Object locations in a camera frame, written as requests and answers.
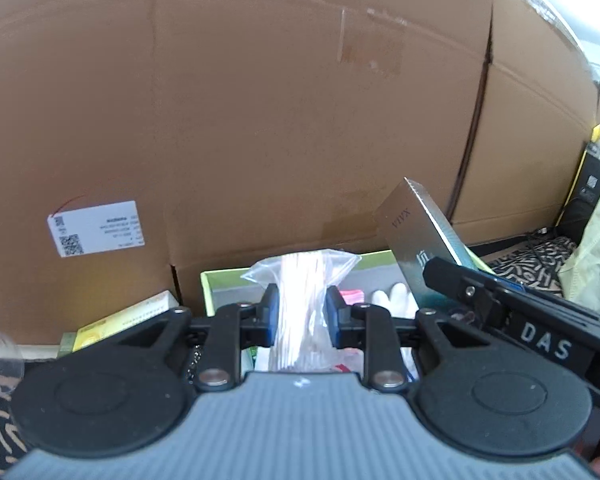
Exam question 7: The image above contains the green cardboard storage box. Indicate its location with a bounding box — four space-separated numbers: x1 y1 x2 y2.
199 249 496 380

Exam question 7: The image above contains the white pink glove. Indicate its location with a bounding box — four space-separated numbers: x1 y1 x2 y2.
370 283 418 382

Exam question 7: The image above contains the clear plastic bag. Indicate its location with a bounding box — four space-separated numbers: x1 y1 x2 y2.
242 249 363 373

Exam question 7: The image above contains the silver gold slim box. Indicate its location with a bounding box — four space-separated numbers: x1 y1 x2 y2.
374 178 477 314

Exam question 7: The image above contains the yellow-green flat box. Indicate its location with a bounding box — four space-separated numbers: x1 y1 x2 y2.
57 290 180 358

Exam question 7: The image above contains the black yellow box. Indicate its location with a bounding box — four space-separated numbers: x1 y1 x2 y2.
555 151 600 244

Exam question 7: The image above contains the white shipping label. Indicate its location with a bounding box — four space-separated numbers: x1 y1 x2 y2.
47 200 145 258

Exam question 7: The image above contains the large brown cardboard box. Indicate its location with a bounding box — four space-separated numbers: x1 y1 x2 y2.
0 0 600 344

